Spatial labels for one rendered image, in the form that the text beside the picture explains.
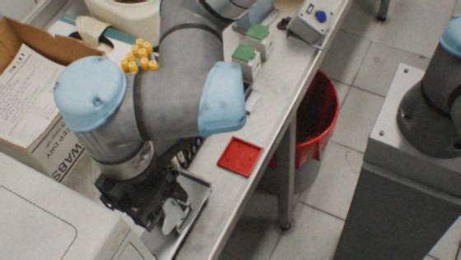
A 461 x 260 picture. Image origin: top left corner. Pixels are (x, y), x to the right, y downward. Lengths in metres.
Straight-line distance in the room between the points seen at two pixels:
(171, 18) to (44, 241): 0.29
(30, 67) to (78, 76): 0.62
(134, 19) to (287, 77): 0.35
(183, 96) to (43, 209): 0.23
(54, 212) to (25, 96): 0.50
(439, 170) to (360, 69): 1.37
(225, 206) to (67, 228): 0.37
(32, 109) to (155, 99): 0.57
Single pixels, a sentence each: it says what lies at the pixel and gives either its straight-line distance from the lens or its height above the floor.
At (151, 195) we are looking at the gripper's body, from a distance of 0.64.
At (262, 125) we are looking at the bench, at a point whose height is 0.87.
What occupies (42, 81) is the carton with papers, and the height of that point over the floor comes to 0.94.
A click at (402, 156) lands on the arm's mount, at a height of 0.94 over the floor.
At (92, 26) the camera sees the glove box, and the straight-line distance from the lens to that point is 1.07.
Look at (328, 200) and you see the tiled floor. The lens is 1.82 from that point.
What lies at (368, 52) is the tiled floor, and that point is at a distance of 2.26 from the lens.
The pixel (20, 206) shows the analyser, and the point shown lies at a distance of 0.61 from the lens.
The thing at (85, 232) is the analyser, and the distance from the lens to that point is 0.56.
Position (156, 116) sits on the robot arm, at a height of 1.28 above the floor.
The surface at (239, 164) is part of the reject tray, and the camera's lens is 0.89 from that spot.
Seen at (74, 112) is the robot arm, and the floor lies 1.31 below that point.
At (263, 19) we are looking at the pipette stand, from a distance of 1.11.
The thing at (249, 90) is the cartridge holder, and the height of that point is 0.91.
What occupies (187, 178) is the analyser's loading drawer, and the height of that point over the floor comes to 0.92.
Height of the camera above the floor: 1.66
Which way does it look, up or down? 57 degrees down
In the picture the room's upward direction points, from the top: 10 degrees counter-clockwise
